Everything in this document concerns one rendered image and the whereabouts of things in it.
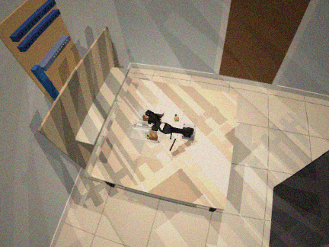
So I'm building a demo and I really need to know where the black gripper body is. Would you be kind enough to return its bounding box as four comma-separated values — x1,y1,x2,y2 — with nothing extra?
152,114,162,131

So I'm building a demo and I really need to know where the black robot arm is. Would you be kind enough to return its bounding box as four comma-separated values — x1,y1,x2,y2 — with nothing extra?
145,110,194,138

